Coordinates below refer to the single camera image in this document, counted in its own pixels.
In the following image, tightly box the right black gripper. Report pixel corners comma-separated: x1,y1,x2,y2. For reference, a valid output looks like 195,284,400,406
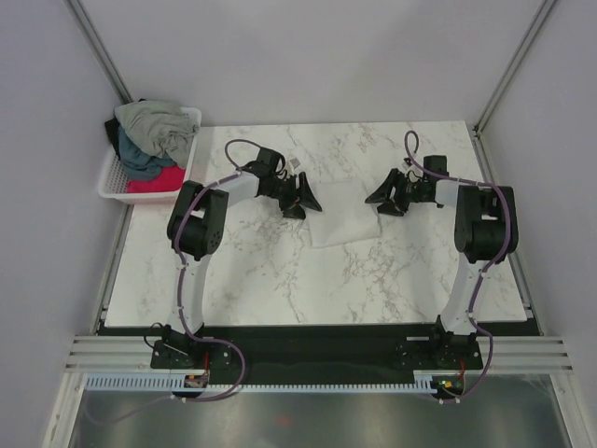
365,168,426,217

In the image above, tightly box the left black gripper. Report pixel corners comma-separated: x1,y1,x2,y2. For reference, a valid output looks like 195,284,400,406
263,174,321,222

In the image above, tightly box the white t shirt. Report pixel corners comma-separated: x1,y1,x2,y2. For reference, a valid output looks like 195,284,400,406
306,178,381,248

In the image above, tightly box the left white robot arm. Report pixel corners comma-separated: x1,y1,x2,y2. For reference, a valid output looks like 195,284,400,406
150,146,323,370

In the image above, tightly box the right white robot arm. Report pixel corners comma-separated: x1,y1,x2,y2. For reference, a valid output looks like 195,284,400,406
365,155,519,370

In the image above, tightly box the red t shirt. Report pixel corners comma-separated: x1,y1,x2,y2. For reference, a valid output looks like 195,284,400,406
127,165,186,194

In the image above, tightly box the grey t shirt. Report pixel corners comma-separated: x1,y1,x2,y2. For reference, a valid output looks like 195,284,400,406
115,100,199,168

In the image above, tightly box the teal t shirt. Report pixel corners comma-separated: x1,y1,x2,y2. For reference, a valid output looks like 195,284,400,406
118,127,176,180

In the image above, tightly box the white plastic basket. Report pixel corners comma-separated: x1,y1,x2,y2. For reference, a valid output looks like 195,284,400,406
97,124,199,205

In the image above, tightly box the black t shirt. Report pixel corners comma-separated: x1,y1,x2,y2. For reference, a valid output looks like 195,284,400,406
104,98,151,154

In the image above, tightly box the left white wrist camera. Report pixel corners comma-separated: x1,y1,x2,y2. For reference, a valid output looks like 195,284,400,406
285,158,300,172

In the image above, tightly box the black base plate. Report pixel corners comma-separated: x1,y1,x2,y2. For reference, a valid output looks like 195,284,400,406
149,326,481,386

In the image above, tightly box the right aluminium frame post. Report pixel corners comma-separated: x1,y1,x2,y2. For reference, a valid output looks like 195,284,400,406
470,0,560,139

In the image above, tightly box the aluminium frame post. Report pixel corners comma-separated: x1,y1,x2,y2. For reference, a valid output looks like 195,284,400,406
470,0,560,139
64,0,132,104

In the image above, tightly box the aluminium front rail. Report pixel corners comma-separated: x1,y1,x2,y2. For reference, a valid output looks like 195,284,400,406
66,336,573,374

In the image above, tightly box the white slotted cable duct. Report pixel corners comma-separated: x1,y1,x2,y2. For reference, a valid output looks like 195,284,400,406
83,370,463,394

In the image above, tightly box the left aluminium frame post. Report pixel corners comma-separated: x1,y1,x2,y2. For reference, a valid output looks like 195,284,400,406
64,0,132,104

